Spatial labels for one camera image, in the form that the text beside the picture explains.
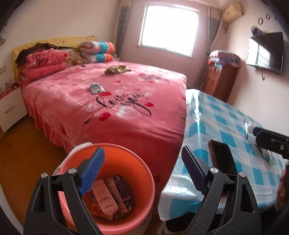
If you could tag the white Magicday yogurt bottle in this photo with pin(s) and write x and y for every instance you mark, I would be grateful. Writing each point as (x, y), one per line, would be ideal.
(249, 126)

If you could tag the yellow headboard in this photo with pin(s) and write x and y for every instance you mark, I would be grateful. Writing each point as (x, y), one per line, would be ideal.
(19, 53)

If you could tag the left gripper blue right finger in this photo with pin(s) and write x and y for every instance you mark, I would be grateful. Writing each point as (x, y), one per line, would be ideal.
(195, 170)

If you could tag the checkered grey curtain right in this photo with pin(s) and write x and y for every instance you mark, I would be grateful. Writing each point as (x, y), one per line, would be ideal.
(213, 20)

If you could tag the pink love you bed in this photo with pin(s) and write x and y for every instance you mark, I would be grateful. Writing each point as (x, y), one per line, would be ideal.
(143, 110)

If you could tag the white air conditioner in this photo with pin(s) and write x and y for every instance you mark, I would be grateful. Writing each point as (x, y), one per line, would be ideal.
(233, 12)

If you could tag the orange plastic trash bucket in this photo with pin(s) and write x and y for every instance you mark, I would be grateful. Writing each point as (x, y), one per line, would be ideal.
(124, 190)

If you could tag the blue checkered tablecloth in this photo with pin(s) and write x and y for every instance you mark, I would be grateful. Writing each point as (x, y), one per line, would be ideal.
(218, 133)

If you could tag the pink love you pillows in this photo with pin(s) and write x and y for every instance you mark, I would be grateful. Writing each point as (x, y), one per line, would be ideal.
(43, 63)

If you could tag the person's right hand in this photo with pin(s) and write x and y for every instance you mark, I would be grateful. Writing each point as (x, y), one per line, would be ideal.
(281, 197)

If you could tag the rolled colourful quilt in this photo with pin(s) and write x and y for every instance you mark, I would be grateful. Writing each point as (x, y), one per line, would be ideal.
(96, 52)

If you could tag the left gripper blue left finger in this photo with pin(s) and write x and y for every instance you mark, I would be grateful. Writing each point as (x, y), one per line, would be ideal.
(88, 170)

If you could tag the brown wooden cabinet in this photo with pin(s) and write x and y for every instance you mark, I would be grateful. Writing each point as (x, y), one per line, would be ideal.
(218, 80)

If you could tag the black smartphone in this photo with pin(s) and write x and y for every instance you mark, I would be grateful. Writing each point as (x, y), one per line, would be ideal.
(222, 157)

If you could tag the pink paper in bucket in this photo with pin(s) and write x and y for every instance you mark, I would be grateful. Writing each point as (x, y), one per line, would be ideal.
(104, 197)

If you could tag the checkered grey curtain left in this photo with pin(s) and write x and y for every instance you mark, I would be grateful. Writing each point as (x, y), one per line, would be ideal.
(122, 25)

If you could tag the checkered grey curtain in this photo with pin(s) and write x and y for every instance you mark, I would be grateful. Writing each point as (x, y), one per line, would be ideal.
(213, 20)
(122, 25)

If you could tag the olive crumpled cloth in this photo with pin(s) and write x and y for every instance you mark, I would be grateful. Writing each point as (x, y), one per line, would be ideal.
(117, 70)

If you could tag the folded blanket on cabinet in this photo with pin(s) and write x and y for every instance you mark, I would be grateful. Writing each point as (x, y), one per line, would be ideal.
(223, 57)

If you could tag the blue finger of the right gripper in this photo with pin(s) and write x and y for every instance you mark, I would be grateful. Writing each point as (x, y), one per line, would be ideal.
(257, 130)

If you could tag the small silver blue wrapper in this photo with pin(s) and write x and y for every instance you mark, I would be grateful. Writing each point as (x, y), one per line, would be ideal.
(96, 88)

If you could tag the white bedside table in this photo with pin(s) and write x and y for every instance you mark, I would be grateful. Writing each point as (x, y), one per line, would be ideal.
(12, 108)

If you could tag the bright window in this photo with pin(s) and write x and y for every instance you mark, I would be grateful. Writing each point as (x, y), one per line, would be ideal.
(172, 28)

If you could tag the wall mounted black television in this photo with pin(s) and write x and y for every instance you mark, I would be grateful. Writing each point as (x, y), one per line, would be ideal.
(266, 52)

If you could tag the dark brown box in bucket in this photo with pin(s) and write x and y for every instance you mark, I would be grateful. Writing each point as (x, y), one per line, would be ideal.
(119, 190)

